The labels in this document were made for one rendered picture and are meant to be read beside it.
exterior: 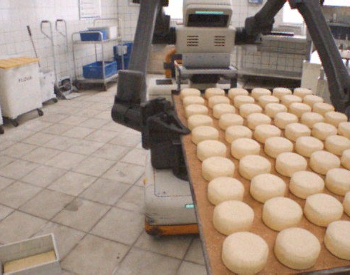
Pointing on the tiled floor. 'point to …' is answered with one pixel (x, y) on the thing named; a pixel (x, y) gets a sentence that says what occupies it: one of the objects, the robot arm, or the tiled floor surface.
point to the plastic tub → (28, 257)
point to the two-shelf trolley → (96, 56)
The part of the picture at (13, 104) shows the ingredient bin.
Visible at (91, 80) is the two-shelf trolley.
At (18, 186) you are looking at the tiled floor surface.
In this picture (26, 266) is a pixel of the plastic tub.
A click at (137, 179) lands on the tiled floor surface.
